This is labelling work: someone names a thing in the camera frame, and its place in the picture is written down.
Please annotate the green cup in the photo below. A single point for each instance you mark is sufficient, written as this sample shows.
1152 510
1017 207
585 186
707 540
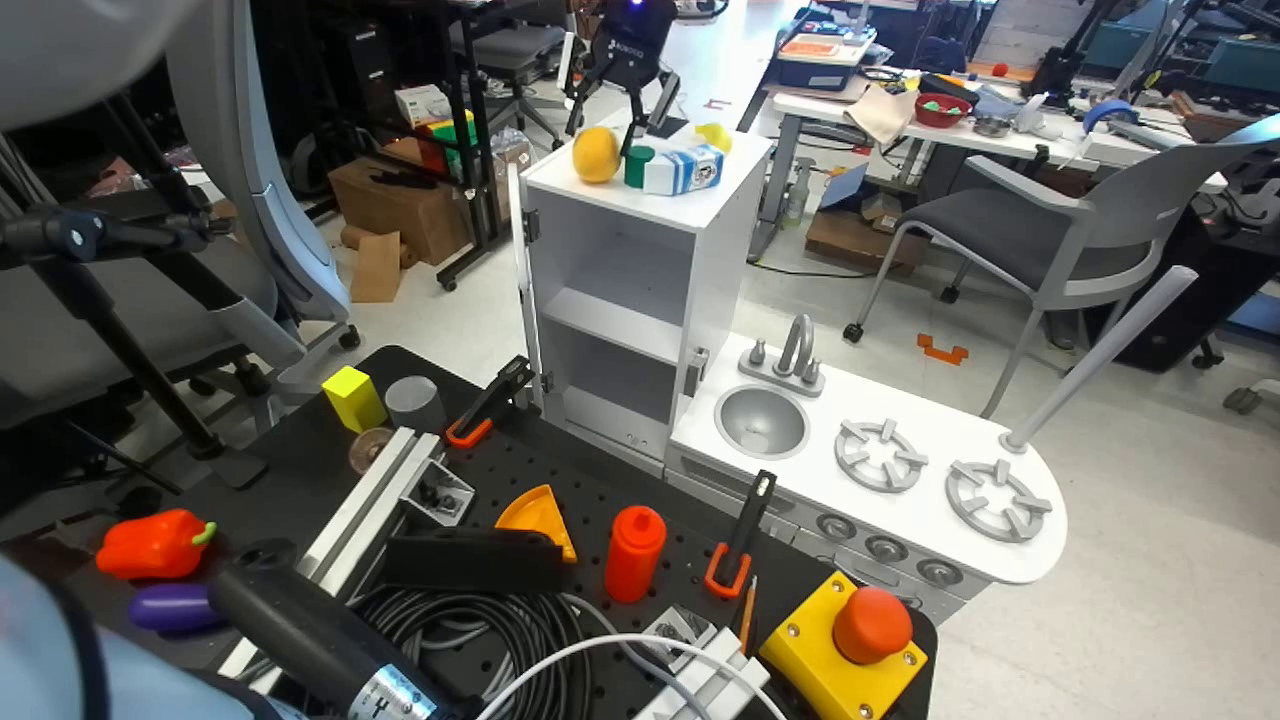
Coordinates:
637 162

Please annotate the orange ball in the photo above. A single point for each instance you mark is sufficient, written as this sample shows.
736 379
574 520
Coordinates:
599 155

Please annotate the red bowl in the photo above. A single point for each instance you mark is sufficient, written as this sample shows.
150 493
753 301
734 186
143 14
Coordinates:
940 109

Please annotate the orange wedge piece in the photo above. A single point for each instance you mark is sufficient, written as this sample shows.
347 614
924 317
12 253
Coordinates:
538 510

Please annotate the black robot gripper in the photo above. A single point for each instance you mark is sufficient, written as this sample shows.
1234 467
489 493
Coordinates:
631 50

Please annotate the orange plastic cylinder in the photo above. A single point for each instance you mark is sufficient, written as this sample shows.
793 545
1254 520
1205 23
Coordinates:
637 540

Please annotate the grey cylinder block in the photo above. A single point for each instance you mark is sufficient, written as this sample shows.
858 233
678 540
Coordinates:
414 401

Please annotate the grey office chair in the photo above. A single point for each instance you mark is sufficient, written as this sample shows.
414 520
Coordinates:
1066 253

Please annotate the red toy pepper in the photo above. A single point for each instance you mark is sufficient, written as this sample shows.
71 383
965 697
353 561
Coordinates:
160 545

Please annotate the camera tripod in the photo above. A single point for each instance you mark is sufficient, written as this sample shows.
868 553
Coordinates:
95 301

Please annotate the grey toy stove burner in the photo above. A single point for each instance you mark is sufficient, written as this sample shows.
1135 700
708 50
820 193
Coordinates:
879 456

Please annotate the purple toy eggplant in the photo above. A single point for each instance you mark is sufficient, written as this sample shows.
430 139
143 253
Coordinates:
172 609

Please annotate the grey toy faucet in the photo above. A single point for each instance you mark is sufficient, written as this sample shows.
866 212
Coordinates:
793 367

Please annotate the yellow cube block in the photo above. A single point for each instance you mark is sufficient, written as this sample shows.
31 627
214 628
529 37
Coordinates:
353 399

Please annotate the blue white milk carton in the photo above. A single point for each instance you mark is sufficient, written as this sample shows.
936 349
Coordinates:
683 171

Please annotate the yellow lemon toy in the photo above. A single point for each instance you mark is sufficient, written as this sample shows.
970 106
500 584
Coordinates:
712 139

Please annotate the orange floor marker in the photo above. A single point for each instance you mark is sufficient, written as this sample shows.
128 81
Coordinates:
947 354

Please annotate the black orange clamp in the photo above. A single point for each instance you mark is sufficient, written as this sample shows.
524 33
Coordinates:
483 415
728 561

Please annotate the cardboard box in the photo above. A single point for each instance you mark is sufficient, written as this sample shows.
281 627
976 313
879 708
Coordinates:
386 199

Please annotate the yellow emergency stop button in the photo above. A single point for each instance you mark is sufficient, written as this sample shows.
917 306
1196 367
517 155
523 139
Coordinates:
846 649

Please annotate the white toy kitchen cabinet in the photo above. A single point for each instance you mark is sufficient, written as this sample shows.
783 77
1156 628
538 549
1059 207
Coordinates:
631 323

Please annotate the grey toy sink bowl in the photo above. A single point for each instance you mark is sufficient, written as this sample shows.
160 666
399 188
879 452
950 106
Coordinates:
763 421

